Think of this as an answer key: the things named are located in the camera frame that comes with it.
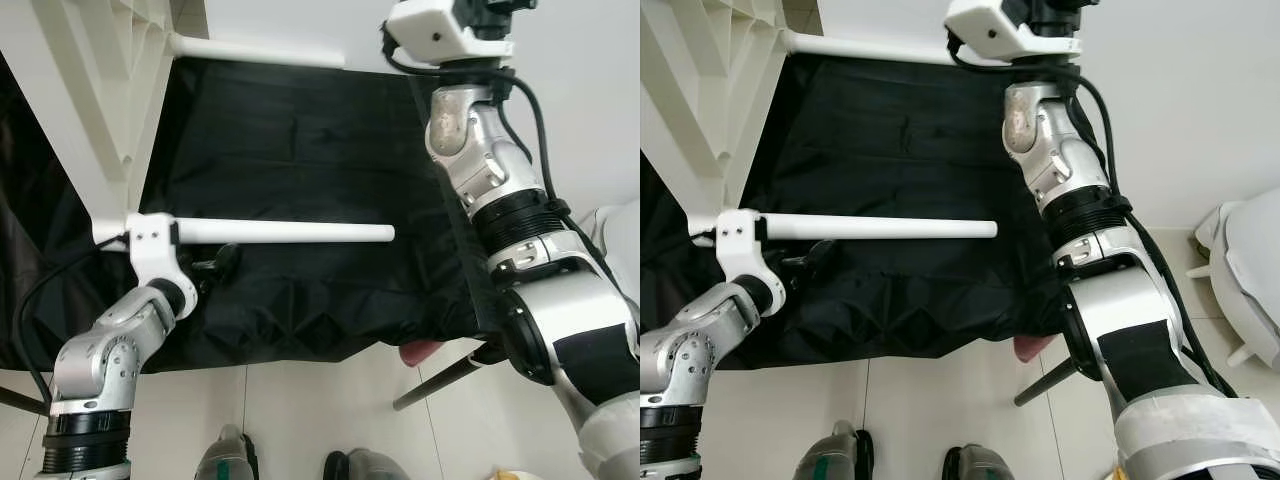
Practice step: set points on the white dome litter box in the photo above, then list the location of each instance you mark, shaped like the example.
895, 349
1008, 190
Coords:
1245, 270
618, 235

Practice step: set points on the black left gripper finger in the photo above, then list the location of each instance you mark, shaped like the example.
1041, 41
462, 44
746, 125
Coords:
222, 260
815, 258

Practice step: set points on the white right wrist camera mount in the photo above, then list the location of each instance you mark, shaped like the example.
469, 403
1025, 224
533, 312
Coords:
1000, 28
440, 30

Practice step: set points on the white plastic table leg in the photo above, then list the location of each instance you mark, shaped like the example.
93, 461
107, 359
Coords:
260, 52
900, 229
300, 233
870, 48

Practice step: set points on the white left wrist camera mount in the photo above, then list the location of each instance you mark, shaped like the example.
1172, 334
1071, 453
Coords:
742, 240
155, 245

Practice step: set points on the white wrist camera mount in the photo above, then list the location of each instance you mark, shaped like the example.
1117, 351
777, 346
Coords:
440, 30
155, 245
1000, 28
742, 240

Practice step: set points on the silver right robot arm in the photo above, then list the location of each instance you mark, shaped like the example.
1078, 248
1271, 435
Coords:
520, 220
1100, 220

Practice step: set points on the robot right leg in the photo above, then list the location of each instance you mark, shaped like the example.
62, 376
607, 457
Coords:
982, 464
365, 466

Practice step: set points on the white plastic table top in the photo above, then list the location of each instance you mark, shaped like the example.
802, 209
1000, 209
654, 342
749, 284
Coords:
70, 80
690, 80

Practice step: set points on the black table cloth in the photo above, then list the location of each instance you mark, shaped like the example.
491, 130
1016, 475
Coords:
300, 170
900, 170

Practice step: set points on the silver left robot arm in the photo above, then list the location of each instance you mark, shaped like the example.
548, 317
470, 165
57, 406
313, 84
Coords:
690, 350
100, 360

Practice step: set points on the yellow cloth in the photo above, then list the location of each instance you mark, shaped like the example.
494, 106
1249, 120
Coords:
505, 473

